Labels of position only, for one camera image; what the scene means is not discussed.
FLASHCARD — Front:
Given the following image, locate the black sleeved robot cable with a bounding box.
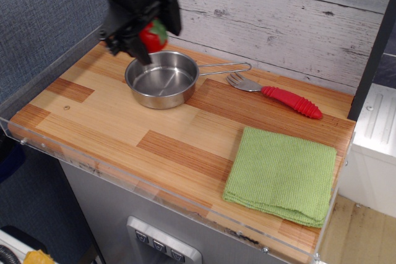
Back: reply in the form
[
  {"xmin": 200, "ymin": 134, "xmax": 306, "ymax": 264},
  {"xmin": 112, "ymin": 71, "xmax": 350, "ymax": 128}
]
[{"xmin": 0, "ymin": 244, "xmax": 21, "ymax": 264}]

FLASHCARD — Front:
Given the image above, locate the red toy tomato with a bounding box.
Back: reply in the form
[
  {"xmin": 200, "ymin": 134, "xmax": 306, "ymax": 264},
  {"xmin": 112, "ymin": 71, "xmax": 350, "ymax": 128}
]
[{"xmin": 139, "ymin": 19, "xmax": 168, "ymax": 53}]

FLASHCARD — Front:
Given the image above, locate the white ribbed appliance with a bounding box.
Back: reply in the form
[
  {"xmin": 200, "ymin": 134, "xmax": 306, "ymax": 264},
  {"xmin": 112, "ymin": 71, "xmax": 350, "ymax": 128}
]
[{"xmin": 338, "ymin": 83, "xmax": 395, "ymax": 217}]

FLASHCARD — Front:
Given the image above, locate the fork with red handle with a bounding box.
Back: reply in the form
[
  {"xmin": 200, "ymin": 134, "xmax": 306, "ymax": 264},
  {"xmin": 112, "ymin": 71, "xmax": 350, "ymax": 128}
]
[{"xmin": 226, "ymin": 72, "xmax": 322, "ymax": 119}]

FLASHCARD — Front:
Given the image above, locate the small steel saucepan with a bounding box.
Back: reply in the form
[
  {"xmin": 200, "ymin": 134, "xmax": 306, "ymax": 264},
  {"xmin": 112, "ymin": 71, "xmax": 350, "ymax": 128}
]
[{"xmin": 124, "ymin": 51, "xmax": 252, "ymax": 109}]

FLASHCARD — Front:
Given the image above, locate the dark right vertical post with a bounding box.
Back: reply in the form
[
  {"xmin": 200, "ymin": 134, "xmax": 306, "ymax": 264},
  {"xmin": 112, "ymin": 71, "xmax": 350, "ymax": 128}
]
[{"xmin": 347, "ymin": 0, "xmax": 395, "ymax": 121}]

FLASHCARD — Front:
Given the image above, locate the yellow object at corner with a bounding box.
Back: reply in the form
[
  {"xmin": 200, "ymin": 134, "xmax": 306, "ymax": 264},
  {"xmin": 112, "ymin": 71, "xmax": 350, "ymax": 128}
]
[{"xmin": 23, "ymin": 250, "xmax": 54, "ymax": 264}]

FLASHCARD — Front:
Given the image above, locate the silver cabinet with dispenser panel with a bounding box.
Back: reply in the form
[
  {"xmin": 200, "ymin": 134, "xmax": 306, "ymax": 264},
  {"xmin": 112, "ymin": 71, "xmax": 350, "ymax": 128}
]
[{"xmin": 61, "ymin": 161, "xmax": 312, "ymax": 263}]

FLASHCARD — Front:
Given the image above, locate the green folded cloth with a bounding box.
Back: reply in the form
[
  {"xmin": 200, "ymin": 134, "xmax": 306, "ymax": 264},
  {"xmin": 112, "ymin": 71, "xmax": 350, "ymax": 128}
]
[{"xmin": 223, "ymin": 127, "xmax": 337, "ymax": 228}]

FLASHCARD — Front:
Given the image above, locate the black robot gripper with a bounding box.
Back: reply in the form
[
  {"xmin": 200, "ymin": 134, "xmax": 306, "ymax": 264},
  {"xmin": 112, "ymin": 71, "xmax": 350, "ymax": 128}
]
[{"xmin": 98, "ymin": 0, "xmax": 182, "ymax": 65}]

